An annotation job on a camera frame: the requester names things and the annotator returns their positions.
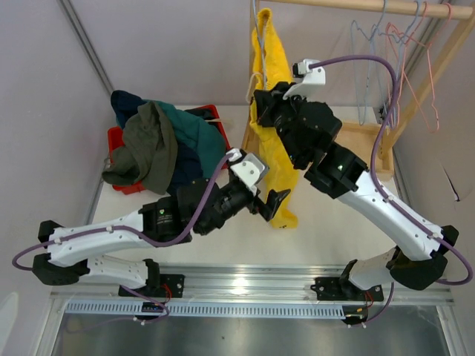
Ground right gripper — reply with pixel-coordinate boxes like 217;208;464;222
256;82;310;166

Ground yellow shorts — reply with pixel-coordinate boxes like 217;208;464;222
248;7;300;230

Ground blue hanger of yellow shorts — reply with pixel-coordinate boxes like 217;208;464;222
246;0;267;104

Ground dark grey shorts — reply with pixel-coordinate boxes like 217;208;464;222
186;105;217;121

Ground teal green shorts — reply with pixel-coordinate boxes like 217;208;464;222
153;100;227;178

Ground navy blue shorts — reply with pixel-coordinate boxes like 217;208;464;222
111;90;203;195

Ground blue hanger of navy shorts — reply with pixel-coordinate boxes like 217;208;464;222
350;1;387;126

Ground olive green shorts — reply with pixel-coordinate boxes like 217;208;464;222
102;102;178;195

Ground pink hanger of teal shorts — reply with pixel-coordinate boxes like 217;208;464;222
385;1;441;134

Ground blue hanger of olive shorts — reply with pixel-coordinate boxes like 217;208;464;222
367;1;426;129

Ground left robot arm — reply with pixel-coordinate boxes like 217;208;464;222
33;178;281;297

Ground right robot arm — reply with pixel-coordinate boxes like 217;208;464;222
253;82;459;300

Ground wooden clothes rack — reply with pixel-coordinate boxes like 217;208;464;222
240;0;475;182

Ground red plastic bin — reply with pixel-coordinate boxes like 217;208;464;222
108;105;231;195

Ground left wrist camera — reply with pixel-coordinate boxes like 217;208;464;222
226;148;269;197

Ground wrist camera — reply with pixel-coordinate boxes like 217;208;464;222
283;59;326;99
226;148;269;197

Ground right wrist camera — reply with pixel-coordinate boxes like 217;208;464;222
283;59;326;99

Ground aluminium rail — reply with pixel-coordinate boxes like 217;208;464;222
50;263;455;306

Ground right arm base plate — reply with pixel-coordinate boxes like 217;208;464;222
310;277;384;302

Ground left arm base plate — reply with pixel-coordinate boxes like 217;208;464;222
134;273;185;298

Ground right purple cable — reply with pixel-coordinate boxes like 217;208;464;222
309;55;473;331

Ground slotted cable duct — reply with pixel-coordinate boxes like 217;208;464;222
65;300;345;320

